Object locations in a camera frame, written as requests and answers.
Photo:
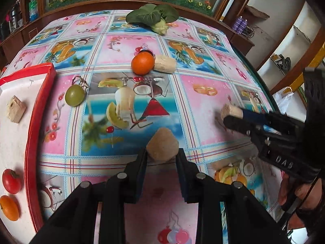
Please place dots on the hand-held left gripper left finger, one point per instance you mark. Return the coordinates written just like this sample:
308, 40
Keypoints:
141, 172

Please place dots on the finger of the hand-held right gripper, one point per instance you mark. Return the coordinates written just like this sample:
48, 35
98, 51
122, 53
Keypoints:
236, 124
254, 115

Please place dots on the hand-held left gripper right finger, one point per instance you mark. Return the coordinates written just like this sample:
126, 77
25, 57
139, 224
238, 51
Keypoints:
181, 175

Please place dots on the beige corn cob chunk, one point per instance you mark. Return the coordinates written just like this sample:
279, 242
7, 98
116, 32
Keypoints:
162, 144
15, 108
229, 111
165, 64

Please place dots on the red tray with white inside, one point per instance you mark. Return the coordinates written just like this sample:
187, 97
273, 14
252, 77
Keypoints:
15, 144

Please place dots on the person's right hand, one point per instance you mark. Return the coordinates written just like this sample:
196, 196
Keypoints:
303, 193

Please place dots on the white plastic bag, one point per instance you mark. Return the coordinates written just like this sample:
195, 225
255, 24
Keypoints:
283, 99

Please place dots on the printed pink blue tablecloth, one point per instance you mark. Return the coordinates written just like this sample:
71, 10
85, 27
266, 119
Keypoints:
198, 101

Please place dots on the dark clutter pile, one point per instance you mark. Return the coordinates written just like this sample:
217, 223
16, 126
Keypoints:
281, 61

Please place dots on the low wooden sideboard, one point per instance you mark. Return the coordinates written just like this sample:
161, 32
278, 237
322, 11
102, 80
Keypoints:
243, 43

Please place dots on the white shelf unit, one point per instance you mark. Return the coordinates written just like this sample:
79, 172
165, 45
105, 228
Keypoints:
292, 38

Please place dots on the purple spray can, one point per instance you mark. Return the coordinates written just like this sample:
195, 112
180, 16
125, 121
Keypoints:
243, 25
237, 24

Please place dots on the green plum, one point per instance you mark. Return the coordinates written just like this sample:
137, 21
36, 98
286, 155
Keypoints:
74, 95

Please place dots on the orange tomato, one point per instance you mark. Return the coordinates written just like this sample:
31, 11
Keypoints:
142, 63
9, 207

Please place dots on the red tomato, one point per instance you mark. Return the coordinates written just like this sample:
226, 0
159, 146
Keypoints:
11, 181

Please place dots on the green bok choy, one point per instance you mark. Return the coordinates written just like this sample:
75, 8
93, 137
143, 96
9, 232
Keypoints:
152, 17

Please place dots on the green plastic bottle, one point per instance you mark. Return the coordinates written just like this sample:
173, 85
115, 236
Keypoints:
33, 7

